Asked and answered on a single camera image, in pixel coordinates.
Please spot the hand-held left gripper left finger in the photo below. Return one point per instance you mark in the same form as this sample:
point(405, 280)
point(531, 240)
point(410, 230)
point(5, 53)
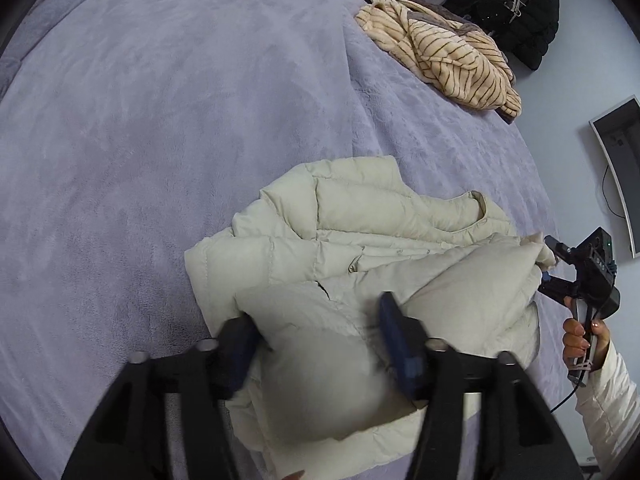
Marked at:
point(237, 355)

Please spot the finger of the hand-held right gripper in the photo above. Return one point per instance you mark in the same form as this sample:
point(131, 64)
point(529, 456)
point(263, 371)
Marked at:
point(556, 288)
point(556, 247)

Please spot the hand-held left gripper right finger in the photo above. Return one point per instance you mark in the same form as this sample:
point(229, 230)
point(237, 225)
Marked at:
point(395, 337)

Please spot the beige puffer jacket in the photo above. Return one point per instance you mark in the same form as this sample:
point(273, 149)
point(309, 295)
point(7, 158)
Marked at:
point(360, 260)

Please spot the person's right forearm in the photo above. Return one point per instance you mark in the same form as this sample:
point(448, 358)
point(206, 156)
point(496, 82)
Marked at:
point(612, 410)

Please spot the person's right hand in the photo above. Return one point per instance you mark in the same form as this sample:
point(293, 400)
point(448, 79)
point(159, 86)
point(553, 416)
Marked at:
point(575, 342)

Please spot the curved monitor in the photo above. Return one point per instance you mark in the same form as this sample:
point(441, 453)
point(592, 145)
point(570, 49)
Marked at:
point(620, 160)

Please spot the striped beige garment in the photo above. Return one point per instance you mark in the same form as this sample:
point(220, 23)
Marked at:
point(450, 55)

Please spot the purple fleece blanket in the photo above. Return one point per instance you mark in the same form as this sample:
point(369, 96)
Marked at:
point(175, 135)

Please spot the black hanging jacket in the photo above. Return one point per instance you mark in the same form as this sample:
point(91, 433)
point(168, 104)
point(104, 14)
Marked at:
point(520, 10)

